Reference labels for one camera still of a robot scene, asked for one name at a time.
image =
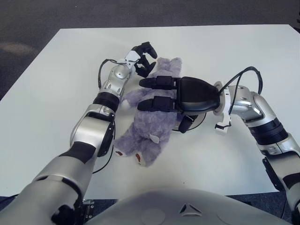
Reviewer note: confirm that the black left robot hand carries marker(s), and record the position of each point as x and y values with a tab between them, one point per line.
144	70

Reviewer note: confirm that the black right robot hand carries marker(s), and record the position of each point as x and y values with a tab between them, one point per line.
197	96

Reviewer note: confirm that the purple plush bunny doll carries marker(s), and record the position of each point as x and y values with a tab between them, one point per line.
150	124

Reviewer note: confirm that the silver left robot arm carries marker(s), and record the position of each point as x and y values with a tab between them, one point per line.
93	131

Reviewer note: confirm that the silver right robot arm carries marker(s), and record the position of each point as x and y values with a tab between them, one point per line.
269	131

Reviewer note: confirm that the white plate with black rim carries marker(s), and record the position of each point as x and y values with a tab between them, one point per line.
199	118

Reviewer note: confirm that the grey robot torso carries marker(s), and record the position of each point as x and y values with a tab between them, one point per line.
152	206

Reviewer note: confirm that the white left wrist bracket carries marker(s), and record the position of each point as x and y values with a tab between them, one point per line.
132	56

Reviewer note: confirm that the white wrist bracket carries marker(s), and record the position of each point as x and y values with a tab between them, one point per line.
226	122
132	56

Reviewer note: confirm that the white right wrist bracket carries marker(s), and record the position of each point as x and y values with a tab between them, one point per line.
226	122

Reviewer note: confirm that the metal table leg bracket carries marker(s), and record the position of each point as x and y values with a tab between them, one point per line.
88	204

